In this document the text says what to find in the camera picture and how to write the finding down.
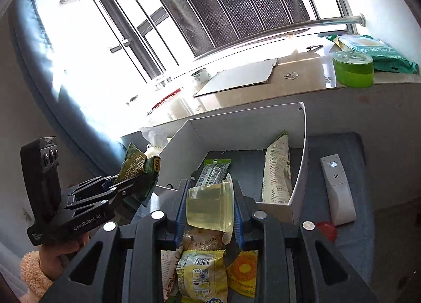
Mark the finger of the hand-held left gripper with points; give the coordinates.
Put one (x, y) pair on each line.
(98, 202)
(92, 184)

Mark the small metal object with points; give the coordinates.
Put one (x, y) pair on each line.
(132, 99)

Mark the metal window rail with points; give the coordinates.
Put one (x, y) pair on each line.
(329, 21)

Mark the orange snack packet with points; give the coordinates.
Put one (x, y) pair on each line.
(243, 273)

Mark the cardboard sheet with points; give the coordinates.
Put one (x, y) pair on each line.
(236, 77)

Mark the blue curtain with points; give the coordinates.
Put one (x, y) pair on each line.
(49, 92)

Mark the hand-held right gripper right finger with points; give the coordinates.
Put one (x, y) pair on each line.
(237, 224)

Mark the red white snack packet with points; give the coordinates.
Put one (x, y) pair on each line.
(169, 273)

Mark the person's left hand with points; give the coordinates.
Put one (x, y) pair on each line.
(56, 257)

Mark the white remote control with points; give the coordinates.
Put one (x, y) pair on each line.
(338, 191)

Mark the tissue pack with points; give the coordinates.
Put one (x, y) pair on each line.
(154, 138)

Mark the long white snack packet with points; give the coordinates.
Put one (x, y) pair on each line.
(276, 171)

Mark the green round container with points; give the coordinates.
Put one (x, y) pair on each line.
(353, 73)

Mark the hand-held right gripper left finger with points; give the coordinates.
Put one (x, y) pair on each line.
(181, 214)

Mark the small white cup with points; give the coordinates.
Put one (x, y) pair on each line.
(200, 76)

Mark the yellow snack packet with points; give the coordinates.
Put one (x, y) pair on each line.
(200, 273)

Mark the grey hanging towel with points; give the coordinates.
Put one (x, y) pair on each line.
(230, 0)

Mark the green wet wipes packet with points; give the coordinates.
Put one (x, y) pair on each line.
(388, 56)

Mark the clear jelly cup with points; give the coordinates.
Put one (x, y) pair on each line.
(207, 204)

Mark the person's left forearm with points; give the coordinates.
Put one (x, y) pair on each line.
(34, 273)

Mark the clear bread packet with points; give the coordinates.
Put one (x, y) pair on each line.
(200, 239)

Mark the small metal tool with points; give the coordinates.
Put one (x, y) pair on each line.
(315, 47)

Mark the white cardboard box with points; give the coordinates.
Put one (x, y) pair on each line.
(230, 132)

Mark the red apple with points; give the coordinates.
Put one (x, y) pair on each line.
(327, 229)

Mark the green black snack bar packet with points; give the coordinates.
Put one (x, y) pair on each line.
(212, 171)

